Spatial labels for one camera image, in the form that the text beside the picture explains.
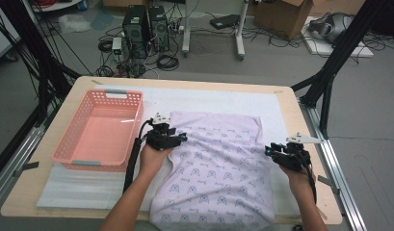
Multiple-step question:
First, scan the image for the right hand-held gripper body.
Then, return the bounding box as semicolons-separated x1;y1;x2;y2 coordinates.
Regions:
271;132;325;172

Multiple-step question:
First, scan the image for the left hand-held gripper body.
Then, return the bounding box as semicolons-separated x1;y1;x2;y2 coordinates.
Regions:
144;112;183;151

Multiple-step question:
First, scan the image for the lilac patterned towel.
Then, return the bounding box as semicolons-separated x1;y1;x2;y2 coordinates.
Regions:
149;110;276;231

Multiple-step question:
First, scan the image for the pink plastic basket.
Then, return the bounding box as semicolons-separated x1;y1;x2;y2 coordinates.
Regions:
50;90;144;172

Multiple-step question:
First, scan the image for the person's left hand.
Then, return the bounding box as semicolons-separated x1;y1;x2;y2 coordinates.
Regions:
138;143;173;176

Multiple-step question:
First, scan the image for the person's right hand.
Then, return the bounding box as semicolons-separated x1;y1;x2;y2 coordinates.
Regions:
278;164;316;199

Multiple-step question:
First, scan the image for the white grid mat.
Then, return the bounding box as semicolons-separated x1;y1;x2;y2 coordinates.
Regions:
88;84;300;217

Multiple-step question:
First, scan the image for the ribbed pale grey sheet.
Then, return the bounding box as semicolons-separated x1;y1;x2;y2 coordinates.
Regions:
36;163;154;211

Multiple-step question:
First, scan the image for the black computer tower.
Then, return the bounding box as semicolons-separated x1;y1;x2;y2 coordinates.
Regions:
121;4;151;61
147;5;171;53

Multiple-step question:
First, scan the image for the white power strip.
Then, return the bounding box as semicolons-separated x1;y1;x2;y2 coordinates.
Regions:
171;20;185;37

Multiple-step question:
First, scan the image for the small white device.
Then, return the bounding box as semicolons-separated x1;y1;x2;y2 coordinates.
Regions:
111;37;123;63

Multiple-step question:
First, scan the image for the white floor board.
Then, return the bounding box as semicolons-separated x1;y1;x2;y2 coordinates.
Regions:
301;15;376;60

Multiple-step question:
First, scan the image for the black flat box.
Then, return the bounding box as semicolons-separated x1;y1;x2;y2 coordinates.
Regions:
209;13;242;31

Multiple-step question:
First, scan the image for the open cardboard box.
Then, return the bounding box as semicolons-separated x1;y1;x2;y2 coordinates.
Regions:
252;0;314;41

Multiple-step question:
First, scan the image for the teal floor sheet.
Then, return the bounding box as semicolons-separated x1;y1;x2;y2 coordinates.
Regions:
90;9;116;32

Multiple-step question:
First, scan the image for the grey rounded device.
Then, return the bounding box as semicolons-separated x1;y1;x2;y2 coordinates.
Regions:
308;12;355;44

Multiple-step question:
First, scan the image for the clear plastic bag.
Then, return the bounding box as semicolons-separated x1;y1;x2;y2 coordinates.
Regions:
58;13;92;35

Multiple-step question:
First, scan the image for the white round table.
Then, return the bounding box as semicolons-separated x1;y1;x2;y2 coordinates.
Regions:
30;0;85;13

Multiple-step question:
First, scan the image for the grey cabinet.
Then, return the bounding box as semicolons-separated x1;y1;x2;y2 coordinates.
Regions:
0;4;21;63

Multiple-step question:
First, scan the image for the aluminium rail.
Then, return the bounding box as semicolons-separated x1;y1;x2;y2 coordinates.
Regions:
299;101;368;231
0;105;48;211

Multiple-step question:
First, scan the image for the black sleeved left gripper cable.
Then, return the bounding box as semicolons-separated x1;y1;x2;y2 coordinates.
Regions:
121;117;154;195

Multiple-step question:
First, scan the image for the grey metal bracket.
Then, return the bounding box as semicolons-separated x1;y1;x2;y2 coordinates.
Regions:
317;174;341;195
13;161;40;178

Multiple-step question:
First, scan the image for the coiled black cable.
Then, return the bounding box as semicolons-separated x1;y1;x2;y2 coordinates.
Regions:
95;64;116;78
97;39;114;54
156;54;180;72

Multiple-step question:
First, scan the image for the white stand frame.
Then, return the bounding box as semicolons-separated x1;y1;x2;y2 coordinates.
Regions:
181;0;250;62

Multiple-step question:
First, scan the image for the black metal frame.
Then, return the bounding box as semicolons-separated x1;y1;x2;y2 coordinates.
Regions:
0;0;83;127
290;0;394;141

